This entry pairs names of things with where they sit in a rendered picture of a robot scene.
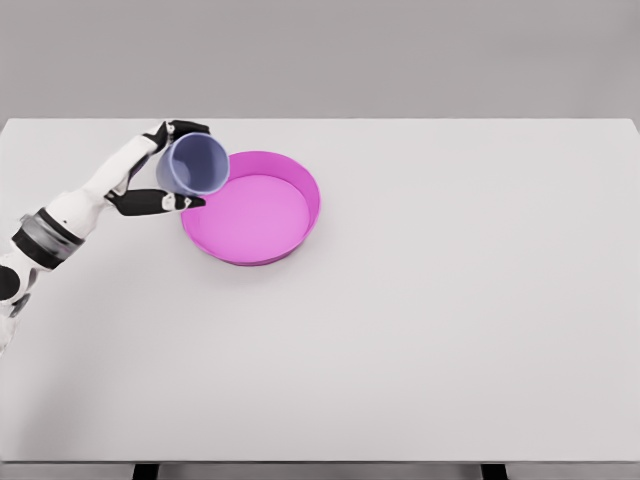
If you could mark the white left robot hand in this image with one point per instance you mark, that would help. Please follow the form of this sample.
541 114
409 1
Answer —
120 167

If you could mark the pale blue cup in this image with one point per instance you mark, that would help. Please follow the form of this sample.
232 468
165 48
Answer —
195 162

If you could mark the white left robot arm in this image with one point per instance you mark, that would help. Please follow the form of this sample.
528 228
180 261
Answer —
55 220

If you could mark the pink round plate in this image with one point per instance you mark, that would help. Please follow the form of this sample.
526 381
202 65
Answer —
260 220

